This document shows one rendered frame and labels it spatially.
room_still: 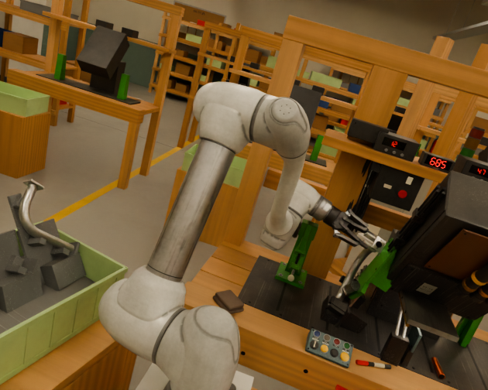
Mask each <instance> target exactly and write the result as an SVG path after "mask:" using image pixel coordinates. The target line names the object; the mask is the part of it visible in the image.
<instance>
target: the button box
mask: <svg viewBox="0 0 488 390"><path fill-rule="evenodd" d="M315 331H316V329H313V328H311V330H310V332H309V333H308V337H307V341H306V346H305V351H307V352H309V353H311V354H314V355H316V356H319V357H320V358H324V359H325V360H328V361H331V362H333V363H336V364H338V365H341V366H343V367H345V368H348V367H349V364H350V361H351V356H352V349H353V344H349V343H348V342H345V341H343V340H340V339H339V341H340V344H335V342H334V340H335V339H338V338H336V337H333V336H330V335H329V336H330V340H325V339H324V336H325V335H328V334H325V333H323V332H321V331H319V330H318V331H319V332H320V336H319V337H316V336H315V335H314V332H315ZM313 340H316V341H317V342H318V347H317V348H315V349H314V348H312V347H311V342H312V341H313ZM344 343H348V344H349V345H350V348H349V349H346V348H345V347H344ZM322 345H326V346H327V347H328V351H327V352H322V351H321V346H322ZM332 349H336V350H337V351H338V353H339V354H338V355H337V356H336V357H333V356H332V354H331V350H332ZM342 352H346V353H347V354H348V355H349V360H348V361H342V359H341V358H340V355H341V353H342Z"/></svg>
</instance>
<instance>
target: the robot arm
mask: <svg viewBox="0 0 488 390"><path fill-rule="evenodd" d="M193 112H194V116H195V118H196V120H197V121H198V122H199V123H200V129H199V137H200V139H201V142H200V143H199V146H198V148H197V150H196V153H195V154H194V158H193V159H192V161H191V164H190V166H189V169H188V171H187V174H186V176H185V177H184V181H183V183H182V184H181V187H180V189H179V193H178V195H177V198H176V200H175V201H174V205H173V206H172V209H171V211H170V214H169V216H168V218H167V221H166V223H165V225H164V227H163V230H162V232H161V234H160V237H159V239H158V241H157V243H156V246H155V248H154V250H153V253H152V255H151V257H150V259H149V262H148V264H147V265H144V266H142V267H139V268H138V269H136V270H135V271H134V272H133V273H132V274H131V276H130V277H129V278H128V279H121V280H119V281H117V282H115V283H114V284H112V285H111V286H110V287H109V288H108V289H107V290H106V292H105V293H104V295H103V296H102V298H101V301H100V303H99V306H98V316H99V320H100V321H101V324H102V326H103V327H104V328H105V329H106V331H107V332H108V333H109V335H110V336H111V337H112V338H113V339H114V340H116V341H117V342H118V343H119V344H121V345H122V346H123V347H125V348H126V349H128V350H129V351H131V352H132V353H134V354H136V355H138V356H140V357H141V358H143V359H146V360H148V361H150V362H152V363H154V364H156V365H157V366H158V367H159V368H160V369H161V371H162V372H163V373H164V374H165V375H166V376H167V377H168V378H169V381H168V382H167V385H166V386H165V388H164V389H163V390H236V386H235V385H234V384H232V381H233V378H234V376H235V371H236V369H237V365H238V361H239V353H240V336H239V328H238V324H237V323H236V321H235V318H234V317H233V316H232V315H231V314H230V313H229V312H228V311H226V310H224V309H222V308H221V307H218V306H212V305H203V306H198V307H195V308H193V309H191V310H187V309H185V308H184V301H185V294H186V288H185V284H184V281H183V279H182V278H183V276H184V273H185V271H186V269H187V266H188V263H189V261H190V260H191V256H192V255H193V252H194V250H195V247H196V245H197V243H198V240H199V238H200V236H201V233H202V231H203V229H204V226H205V224H206V222H207V219H208V217H209V214H210V213H211V209H212V208H213V205H214V203H215V200H216V198H217V196H218V193H219V191H220V189H221V187H222V184H223V182H224V180H225V177H226V175H227V172H228V171H229V167H230V166H231V164H232V160H233V158H234V156H235V155H236V154H238V153H239V152H241V151H242V150H243V148H244V147H245V146H246V145H247V144H248V143H249V142H250V141H252V142H256V143H259V144H261V145H264V146H267V147H269V148H271V149H275V150H276V151H277V153H278V154H279V156H280V157H281V158H282V159H283V161H284V167H283V170H282V173H281V177H280V181H279V184H278V187H277V191H276V195H275V197H274V201H273V205H272V208H271V212H269V213H268V215H267V216H266V221H265V223H264V225H263V229H262V232H261V235H260V239H261V242H262V243H263V244H264V245H265V246H267V247H268V248H270V249H272V250H278V249H280V248H282V247H283V246H284V245H285V244H286V243H287V242H288V241H289V240H290V238H291V237H292V235H293V234H294V232H295V231H296V229H297V227H298V225H299V223H300V222H301V219H302V218H303V216H304V215H305V214H309V215H310V216H312V217H313V218H315V219H316V220H318V221H321V220H322V221H323V222H324V223H326V224H327V225H328V226H330V227H332V229H333V230H334V234H333V237H334V238H339V239H341V240H343V241H344V242H346V243H348V244H350V245H351V246H353V247H356V246H357V245H361V246H362V247H364V248H365V249H367V248H368V249H369V250H370V251H372V252H374V253H375V252H376V251H375V250H373V249H372V248H371V246H372V245H371V244H370V243H368V242H367V241H365V240H364V239H363V240H361V239H360V238H358V237H357V236H356V235H355V234H354V233H352V232H351V231H350V230H349V228H348V227H347V226H350V227H351V228H354V229H356V230H357V231H360V232H362V233H364V236H365V237H367V238H368V239H369V240H371V241H373V242H374V241H375V239H376V237H374V236H375V235H374V234H373V233H372V232H370V231H369V229H368V227H369V225H368V224H367V223H365V222H364V221H363V220H361V219H360V218H359V217H357V216H356V215H355V214H354V213H353V212H352V210H351V209H349V210H347V211H346V212H342V211H340V210H339V209H338V208H337V207H335V206H332V202H331V201H330V200H328V199H326V198H325V197H323V196H322V195H321V194H319V193H318V192H317V190H316V189H315V188H314V187H312V186H310V185H309V184H307V183H306V182H304V181H302V180H300V176H301V172H302V169H303V166H304V161H305V156H306V153H307V150H308V147H309V142H310V137H311V131H310V125H309V121H308V117H307V115H306V113H305V111H304V109H303V108H302V107H301V106H300V104H299V103H297V102H296V101H295V100H294V99H292V98H289V97H275V96H272V95H269V94H265V93H263V92H262V91H259V90H257V89H254V88H251V87H247V86H244V85H241V84H235V83H230V82H213V83H209V84H206V85H204V86H203V87H201V88H200V89H199V90H198V92H197V93H196V95H195V97H194V102H193ZM347 216H349V217H350V218H351V219H353V220H354V221H355V222H356V223H357V224H356V223H354V222H352V221H351V220H350V219H348V217H347ZM338 231H342V232H343V233H345V234H347V235H348V236H349V238H348V237H346V236H345V235H343V234H340V232H338Z"/></svg>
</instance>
